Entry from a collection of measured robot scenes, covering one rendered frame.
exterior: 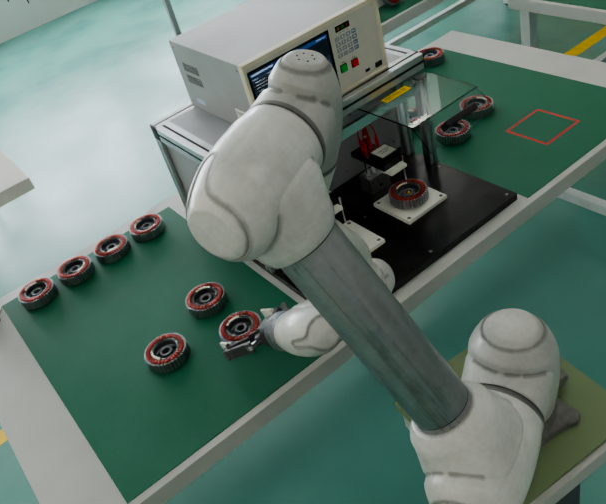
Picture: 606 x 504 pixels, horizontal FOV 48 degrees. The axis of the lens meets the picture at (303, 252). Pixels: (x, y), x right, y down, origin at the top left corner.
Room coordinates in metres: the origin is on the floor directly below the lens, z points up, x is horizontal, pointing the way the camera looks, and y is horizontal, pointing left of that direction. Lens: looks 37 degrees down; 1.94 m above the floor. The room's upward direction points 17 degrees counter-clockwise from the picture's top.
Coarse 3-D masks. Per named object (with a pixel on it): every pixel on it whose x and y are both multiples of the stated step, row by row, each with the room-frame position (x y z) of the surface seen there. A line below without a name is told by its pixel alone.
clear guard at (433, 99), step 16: (416, 80) 1.74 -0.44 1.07; (432, 80) 1.71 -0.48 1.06; (448, 80) 1.68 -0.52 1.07; (384, 96) 1.70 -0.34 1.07; (400, 96) 1.67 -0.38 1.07; (416, 96) 1.65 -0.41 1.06; (432, 96) 1.62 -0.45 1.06; (448, 96) 1.60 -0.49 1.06; (464, 96) 1.58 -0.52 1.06; (480, 96) 1.58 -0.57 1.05; (368, 112) 1.65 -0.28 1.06; (384, 112) 1.62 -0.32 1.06; (400, 112) 1.59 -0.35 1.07; (416, 112) 1.56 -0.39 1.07; (432, 112) 1.54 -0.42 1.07; (448, 112) 1.54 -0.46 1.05; (480, 112) 1.54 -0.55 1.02; (416, 128) 1.49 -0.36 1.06; (432, 128) 1.50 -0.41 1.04; (464, 128) 1.50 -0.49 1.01; (432, 144) 1.46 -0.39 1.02
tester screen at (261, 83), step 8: (320, 40) 1.67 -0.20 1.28; (304, 48) 1.65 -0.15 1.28; (312, 48) 1.66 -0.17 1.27; (320, 48) 1.67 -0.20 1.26; (328, 48) 1.68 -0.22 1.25; (272, 64) 1.60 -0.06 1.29; (256, 72) 1.58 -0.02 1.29; (264, 72) 1.59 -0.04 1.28; (256, 80) 1.58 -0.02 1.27; (264, 80) 1.59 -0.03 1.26; (256, 88) 1.58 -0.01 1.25; (264, 88) 1.59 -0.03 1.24; (256, 96) 1.57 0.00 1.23
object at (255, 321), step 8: (240, 312) 1.34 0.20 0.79; (248, 312) 1.33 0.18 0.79; (224, 320) 1.33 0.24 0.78; (232, 320) 1.32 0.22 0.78; (240, 320) 1.32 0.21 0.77; (248, 320) 1.31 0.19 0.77; (256, 320) 1.29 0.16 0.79; (224, 328) 1.30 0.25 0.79; (232, 328) 1.31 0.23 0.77; (240, 328) 1.30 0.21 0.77; (248, 328) 1.29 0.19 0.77; (256, 328) 1.26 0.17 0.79; (224, 336) 1.27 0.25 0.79; (232, 336) 1.26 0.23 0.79; (240, 336) 1.25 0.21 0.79
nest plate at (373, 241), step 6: (348, 222) 1.58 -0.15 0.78; (354, 228) 1.54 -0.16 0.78; (360, 228) 1.53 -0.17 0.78; (360, 234) 1.51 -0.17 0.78; (366, 234) 1.50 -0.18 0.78; (372, 234) 1.49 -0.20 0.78; (366, 240) 1.47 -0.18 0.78; (372, 240) 1.47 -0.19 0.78; (378, 240) 1.46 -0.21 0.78; (384, 240) 1.46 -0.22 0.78; (372, 246) 1.44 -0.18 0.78; (378, 246) 1.44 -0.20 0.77
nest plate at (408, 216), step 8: (432, 192) 1.60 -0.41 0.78; (440, 192) 1.59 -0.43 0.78; (384, 200) 1.63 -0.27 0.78; (432, 200) 1.56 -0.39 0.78; (440, 200) 1.55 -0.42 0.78; (384, 208) 1.59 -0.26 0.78; (392, 208) 1.58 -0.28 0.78; (416, 208) 1.55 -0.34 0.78; (424, 208) 1.54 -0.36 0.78; (432, 208) 1.54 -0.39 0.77; (400, 216) 1.53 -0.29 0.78; (408, 216) 1.52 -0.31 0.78; (416, 216) 1.51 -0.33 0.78
